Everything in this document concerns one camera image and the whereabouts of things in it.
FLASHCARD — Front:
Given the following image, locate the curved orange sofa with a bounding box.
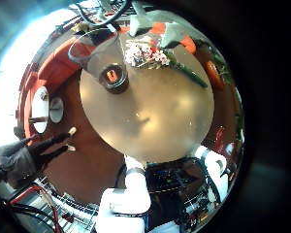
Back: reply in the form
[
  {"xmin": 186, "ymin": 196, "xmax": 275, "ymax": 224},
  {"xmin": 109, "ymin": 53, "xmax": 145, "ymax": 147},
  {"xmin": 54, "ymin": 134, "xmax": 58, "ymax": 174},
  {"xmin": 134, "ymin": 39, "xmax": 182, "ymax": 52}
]
[{"xmin": 16, "ymin": 22, "xmax": 198, "ymax": 144}]

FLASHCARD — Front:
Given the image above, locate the clear glass vase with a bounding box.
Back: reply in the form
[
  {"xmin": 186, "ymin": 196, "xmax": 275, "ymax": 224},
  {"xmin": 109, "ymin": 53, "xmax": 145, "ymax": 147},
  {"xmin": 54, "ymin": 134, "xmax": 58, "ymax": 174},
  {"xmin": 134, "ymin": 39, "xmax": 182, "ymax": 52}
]
[{"xmin": 67, "ymin": 28, "xmax": 130, "ymax": 95}]

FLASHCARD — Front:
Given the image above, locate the black cable loop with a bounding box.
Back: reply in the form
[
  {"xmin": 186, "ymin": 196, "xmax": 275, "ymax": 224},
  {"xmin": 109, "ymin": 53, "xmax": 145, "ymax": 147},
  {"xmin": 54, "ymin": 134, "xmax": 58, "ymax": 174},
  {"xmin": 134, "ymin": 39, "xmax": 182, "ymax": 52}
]
[{"xmin": 75, "ymin": 0, "xmax": 133, "ymax": 29}]

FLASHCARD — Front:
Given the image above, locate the large white round side table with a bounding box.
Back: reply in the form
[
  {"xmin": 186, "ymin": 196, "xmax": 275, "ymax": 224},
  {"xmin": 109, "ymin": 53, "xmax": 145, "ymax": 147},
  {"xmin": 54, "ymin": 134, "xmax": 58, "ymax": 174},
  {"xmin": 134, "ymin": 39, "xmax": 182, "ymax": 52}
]
[{"xmin": 31, "ymin": 85, "xmax": 50, "ymax": 134}]

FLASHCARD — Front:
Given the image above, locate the bouquet with green stem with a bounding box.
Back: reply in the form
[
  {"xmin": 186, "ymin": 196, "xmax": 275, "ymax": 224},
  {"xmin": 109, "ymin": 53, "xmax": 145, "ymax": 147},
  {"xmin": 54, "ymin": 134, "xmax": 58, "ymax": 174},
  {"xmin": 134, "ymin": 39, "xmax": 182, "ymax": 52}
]
[{"xmin": 124, "ymin": 40, "xmax": 210, "ymax": 89}]

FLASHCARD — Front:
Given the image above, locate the grey equipment shelf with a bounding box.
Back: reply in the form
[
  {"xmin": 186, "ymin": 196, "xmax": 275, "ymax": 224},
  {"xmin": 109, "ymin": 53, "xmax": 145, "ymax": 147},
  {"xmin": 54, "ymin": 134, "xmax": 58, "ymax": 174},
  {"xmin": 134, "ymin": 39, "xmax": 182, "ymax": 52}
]
[{"xmin": 16, "ymin": 178, "xmax": 100, "ymax": 233}]

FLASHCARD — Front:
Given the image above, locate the red cable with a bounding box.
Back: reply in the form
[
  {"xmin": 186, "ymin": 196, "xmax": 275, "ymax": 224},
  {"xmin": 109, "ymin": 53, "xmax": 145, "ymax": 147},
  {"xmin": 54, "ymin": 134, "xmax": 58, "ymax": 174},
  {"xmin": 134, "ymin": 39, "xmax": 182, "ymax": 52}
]
[{"xmin": 9, "ymin": 184, "xmax": 61, "ymax": 233}]

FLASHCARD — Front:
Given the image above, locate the black equipment cart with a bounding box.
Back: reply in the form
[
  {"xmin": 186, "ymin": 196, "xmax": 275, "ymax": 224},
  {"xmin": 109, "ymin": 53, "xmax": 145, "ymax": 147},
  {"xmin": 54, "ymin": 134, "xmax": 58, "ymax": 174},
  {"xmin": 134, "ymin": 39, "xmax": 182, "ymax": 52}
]
[{"xmin": 145, "ymin": 158, "xmax": 205, "ymax": 231}]

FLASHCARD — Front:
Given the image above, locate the small white round side table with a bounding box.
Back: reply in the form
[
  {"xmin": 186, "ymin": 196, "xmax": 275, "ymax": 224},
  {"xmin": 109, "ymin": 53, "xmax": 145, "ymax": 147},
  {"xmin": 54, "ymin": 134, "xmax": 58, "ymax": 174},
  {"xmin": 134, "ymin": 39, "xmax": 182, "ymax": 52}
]
[{"xmin": 48, "ymin": 96, "xmax": 65, "ymax": 124}]

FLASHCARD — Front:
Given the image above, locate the red glossy stool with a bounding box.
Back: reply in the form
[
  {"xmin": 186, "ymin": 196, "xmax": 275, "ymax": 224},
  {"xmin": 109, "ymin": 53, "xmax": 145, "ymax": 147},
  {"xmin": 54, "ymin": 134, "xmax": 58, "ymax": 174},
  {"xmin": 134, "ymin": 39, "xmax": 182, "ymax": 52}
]
[{"xmin": 213, "ymin": 125, "xmax": 228, "ymax": 153}]

